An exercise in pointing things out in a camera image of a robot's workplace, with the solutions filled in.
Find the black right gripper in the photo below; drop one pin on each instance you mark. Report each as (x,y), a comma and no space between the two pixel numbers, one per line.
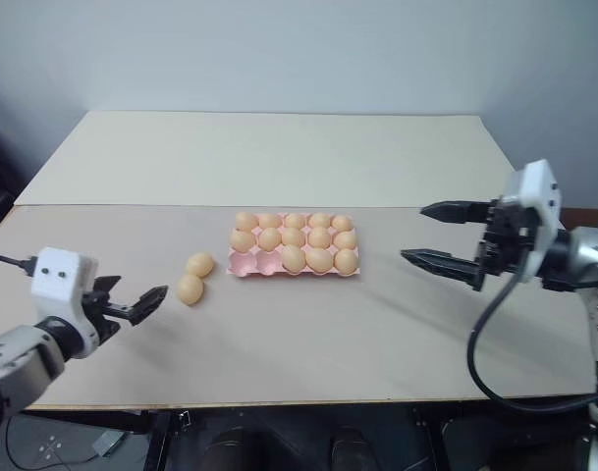
(507,240)

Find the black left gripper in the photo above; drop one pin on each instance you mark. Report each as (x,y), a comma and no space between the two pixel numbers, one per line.
(101,314)

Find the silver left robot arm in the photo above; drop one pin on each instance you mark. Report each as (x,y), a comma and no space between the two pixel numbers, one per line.
(18,358)

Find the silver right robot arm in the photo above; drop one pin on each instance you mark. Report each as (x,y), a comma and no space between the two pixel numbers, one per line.
(593,255)

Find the tan egg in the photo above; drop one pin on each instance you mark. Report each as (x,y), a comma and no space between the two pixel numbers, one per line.
(293,237)
(345,260)
(318,259)
(242,240)
(246,221)
(190,289)
(345,240)
(269,239)
(320,220)
(200,264)
(319,237)
(293,258)
(294,220)
(269,221)
(342,223)

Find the pink egg carton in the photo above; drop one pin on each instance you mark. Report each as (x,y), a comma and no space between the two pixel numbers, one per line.
(249,262)

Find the brown wooden furniture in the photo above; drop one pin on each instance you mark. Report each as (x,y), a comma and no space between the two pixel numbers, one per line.
(588,218)

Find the small grey box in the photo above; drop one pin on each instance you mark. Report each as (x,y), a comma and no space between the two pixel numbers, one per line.
(105,443)

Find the dark rounded shape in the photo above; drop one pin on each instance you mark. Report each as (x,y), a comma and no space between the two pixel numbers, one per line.
(232,449)
(351,449)

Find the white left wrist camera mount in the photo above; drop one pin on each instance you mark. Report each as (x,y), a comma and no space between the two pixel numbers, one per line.
(58,289)

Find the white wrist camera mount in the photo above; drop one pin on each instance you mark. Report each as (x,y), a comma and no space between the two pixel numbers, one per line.
(536,189)
(58,289)

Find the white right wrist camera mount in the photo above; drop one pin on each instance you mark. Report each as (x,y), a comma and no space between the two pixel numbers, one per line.
(536,189)

